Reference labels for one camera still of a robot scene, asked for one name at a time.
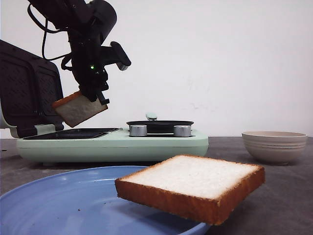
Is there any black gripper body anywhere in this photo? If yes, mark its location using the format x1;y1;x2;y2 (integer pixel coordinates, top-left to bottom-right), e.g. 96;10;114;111
67;30;109;94

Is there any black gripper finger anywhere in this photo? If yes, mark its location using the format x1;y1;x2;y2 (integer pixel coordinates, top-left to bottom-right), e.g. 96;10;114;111
79;84;94;102
95;89;110;105

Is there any toast bread slice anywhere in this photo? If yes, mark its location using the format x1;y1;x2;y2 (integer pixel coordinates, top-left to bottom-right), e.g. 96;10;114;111
115;155;265;225
52;91;108;127

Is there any breakfast maker hinged lid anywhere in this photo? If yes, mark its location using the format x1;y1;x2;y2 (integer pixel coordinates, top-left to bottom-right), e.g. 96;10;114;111
0;41;64;138

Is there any beige ribbed bowl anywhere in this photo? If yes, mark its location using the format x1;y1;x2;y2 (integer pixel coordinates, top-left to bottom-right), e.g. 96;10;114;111
242;131;308;165

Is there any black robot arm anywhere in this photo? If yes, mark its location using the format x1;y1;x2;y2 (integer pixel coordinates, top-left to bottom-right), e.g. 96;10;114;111
27;0;130;105

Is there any mint green breakfast maker base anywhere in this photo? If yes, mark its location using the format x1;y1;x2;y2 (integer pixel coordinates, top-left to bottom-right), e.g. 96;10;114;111
17;128;208;164

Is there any left silver control knob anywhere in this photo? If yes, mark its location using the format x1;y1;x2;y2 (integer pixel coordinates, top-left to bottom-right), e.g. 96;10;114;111
129;124;148;137

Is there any silver control knob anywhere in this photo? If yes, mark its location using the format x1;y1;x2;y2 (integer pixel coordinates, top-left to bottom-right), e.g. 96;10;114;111
173;125;192;137
129;124;148;137

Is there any right silver control knob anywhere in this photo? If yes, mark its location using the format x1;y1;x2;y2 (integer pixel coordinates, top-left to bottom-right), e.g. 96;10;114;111
173;125;192;137

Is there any blue round plate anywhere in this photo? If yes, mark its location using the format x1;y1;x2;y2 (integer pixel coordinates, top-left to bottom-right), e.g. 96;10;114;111
0;166;209;235

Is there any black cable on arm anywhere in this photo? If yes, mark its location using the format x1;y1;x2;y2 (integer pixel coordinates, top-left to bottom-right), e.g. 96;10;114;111
27;3;74;71

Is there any black wrist camera on gripper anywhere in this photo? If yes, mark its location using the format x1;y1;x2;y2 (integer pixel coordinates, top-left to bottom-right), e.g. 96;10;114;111
100;41;132;71

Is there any black frying pan green handle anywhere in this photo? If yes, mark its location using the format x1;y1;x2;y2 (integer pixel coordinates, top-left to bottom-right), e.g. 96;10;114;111
126;112;194;134

